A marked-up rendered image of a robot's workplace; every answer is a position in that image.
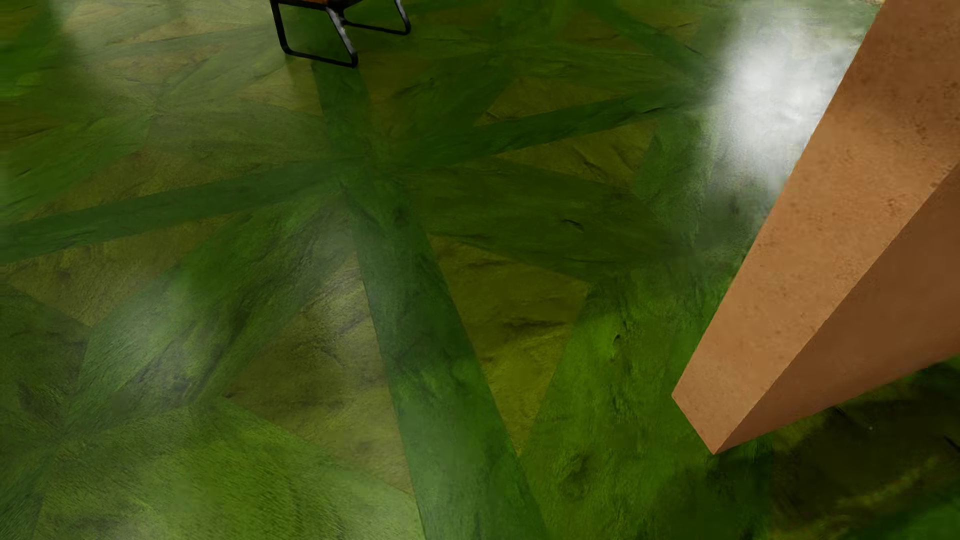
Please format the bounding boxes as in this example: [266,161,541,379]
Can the black metal frame chair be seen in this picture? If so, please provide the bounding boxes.
[269,0,413,69]

